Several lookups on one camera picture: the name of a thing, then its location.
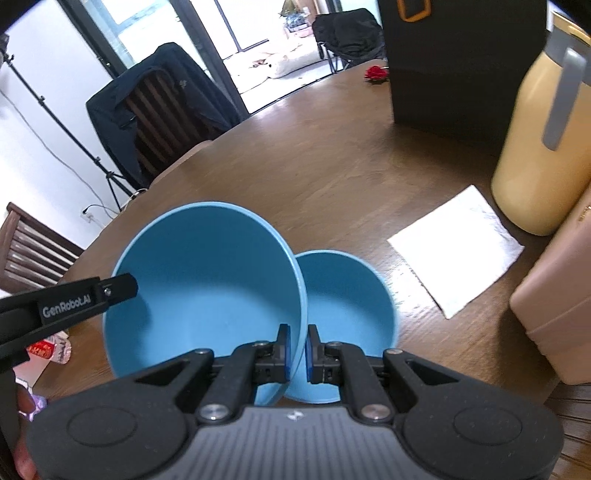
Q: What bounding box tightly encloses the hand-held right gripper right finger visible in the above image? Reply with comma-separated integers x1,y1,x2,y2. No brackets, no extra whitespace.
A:
305,323,462,424

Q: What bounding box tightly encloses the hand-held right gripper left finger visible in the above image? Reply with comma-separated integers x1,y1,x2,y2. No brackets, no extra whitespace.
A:
134,323,293,424

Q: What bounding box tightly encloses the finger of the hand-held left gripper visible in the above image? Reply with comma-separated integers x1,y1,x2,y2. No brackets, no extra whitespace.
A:
0,273,139,320

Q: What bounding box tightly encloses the blue ribbed bowl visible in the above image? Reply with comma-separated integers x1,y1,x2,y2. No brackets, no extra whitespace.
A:
284,250,400,404
102,200,309,407

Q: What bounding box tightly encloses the person's left hand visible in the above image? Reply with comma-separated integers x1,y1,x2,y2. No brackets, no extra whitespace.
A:
14,385,40,480

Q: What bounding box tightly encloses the red label drink bottle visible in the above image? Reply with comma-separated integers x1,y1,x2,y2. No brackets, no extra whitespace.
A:
27,335,72,365

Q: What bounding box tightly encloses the brown wooden chair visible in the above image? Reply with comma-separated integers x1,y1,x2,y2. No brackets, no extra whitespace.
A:
545,383,591,480
0,202,85,296
124,69,215,188

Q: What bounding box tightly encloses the purple tissue pack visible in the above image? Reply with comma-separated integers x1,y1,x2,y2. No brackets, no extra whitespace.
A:
16,378,49,421

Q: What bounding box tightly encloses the black tripod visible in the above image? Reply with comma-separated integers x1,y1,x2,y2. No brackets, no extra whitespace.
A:
0,34,134,213

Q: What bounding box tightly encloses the white paper napkin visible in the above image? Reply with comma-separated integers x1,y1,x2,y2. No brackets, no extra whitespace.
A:
387,185,526,319

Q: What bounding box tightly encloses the chair with dark jacket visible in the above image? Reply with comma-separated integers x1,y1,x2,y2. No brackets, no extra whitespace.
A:
86,42,241,190

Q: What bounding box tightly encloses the beige plastic container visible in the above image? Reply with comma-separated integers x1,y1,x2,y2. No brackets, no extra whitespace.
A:
509,189,591,386

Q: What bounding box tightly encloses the pale floor cushion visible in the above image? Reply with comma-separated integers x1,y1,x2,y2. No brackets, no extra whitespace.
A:
249,46,324,80

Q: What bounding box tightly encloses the black bag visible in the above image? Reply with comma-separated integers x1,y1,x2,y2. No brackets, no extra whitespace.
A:
378,0,552,153

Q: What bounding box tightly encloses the colourful clutter pile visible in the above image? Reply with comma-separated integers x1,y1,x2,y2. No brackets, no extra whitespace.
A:
279,0,319,38

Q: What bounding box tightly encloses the black folding chair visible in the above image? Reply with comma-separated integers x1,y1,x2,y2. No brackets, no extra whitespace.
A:
311,10,386,75

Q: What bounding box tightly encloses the black sliding door frame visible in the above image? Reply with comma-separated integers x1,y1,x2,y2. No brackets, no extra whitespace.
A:
58,0,252,116

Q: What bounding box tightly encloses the yellow jug grey handle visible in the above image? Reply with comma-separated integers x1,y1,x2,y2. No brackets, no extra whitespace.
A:
490,11,591,236

